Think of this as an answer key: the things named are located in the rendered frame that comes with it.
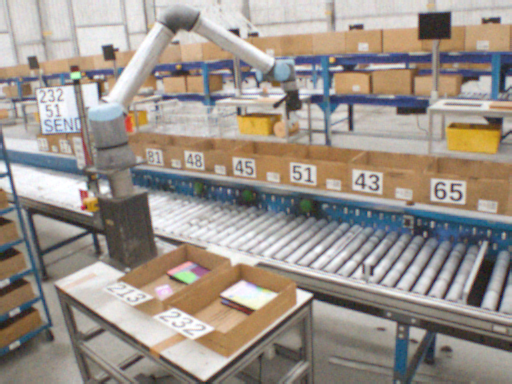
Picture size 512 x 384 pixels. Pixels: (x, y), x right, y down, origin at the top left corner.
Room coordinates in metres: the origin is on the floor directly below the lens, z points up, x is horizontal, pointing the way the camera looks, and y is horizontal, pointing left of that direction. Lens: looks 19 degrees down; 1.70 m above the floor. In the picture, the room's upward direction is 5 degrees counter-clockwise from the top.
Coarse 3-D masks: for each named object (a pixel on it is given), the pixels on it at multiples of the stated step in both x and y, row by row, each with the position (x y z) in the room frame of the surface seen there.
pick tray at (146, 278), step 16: (160, 256) 1.73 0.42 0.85; (176, 256) 1.79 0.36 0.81; (192, 256) 1.81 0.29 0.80; (208, 256) 1.74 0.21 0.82; (224, 256) 1.68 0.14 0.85; (128, 272) 1.60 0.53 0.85; (144, 272) 1.65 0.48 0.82; (160, 272) 1.71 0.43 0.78; (144, 288) 1.62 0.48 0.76; (176, 288) 1.60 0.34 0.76; (192, 288) 1.48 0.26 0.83; (128, 304) 1.51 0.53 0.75; (144, 304) 1.43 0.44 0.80; (160, 304) 1.37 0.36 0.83
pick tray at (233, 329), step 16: (224, 272) 1.55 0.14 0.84; (240, 272) 1.61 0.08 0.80; (256, 272) 1.56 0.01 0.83; (208, 288) 1.48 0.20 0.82; (224, 288) 1.54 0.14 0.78; (272, 288) 1.51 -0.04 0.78; (288, 288) 1.39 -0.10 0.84; (176, 304) 1.36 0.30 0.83; (192, 304) 1.42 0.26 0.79; (208, 304) 1.47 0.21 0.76; (272, 304) 1.32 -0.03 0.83; (288, 304) 1.39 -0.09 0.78; (208, 320) 1.36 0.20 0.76; (224, 320) 1.35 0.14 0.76; (240, 320) 1.34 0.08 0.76; (256, 320) 1.26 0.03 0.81; (272, 320) 1.32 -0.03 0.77; (208, 336) 1.20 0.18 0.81; (224, 336) 1.15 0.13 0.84; (240, 336) 1.20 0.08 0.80; (224, 352) 1.16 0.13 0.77
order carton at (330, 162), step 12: (288, 156) 2.48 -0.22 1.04; (300, 156) 2.59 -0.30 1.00; (312, 156) 2.64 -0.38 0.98; (324, 156) 2.59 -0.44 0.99; (336, 156) 2.55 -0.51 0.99; (348, 156) 2.50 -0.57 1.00; (288, 168) 2.41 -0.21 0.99; (324, 168) 2.27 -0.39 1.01; (336, 168) 2.23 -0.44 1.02; (288, 180) 2.41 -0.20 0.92; (324, 180) 2.28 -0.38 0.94; (336, 180) 2.23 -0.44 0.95
